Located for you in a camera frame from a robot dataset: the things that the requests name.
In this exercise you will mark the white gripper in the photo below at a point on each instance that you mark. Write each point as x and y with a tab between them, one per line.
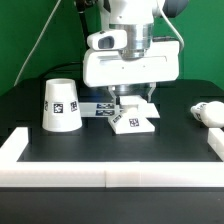
104	66

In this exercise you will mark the white lamp base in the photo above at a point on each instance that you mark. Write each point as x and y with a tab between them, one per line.
131	116

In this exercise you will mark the white lamp bulb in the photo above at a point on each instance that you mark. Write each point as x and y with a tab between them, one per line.
210	114

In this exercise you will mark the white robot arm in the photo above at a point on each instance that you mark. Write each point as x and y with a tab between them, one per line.
125	51

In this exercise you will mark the white lamp shade cone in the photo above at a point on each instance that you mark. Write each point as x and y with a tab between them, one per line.
61	108

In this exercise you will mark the white marker tag plate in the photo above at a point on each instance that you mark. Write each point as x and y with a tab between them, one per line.
90	109

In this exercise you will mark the white U-shaped fence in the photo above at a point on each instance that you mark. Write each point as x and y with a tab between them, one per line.
14	173

